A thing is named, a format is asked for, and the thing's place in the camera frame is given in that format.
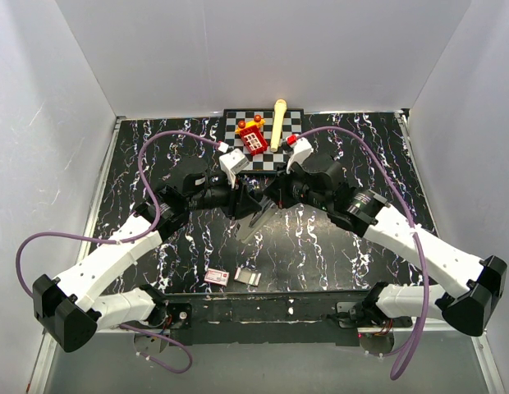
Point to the yellow toy piece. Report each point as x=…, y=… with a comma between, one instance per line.
x=258, y=121

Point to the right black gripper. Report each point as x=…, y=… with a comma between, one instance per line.
x=277, y=190

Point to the black base frame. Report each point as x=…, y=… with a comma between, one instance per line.
x=260, y=317

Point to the red toy brick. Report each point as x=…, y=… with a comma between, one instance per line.
x=253, y=140

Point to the cream toy microphone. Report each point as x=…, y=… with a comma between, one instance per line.
x=280, y=108

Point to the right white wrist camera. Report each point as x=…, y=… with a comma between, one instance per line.
x=297, y=153

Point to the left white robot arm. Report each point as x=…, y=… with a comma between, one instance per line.
x=72, y=306

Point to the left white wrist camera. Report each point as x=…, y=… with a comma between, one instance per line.
x=232, y=161

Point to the grey metal stapler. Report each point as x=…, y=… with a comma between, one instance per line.
x=248, y=226

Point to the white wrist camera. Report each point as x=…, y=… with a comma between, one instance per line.
x=232, y=161
x=297, y=153

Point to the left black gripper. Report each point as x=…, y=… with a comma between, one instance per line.
x=240, y=199

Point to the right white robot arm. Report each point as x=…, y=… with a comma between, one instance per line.
x=467, y=288

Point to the red white staple box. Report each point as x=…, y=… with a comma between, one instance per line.
x=217, y=277

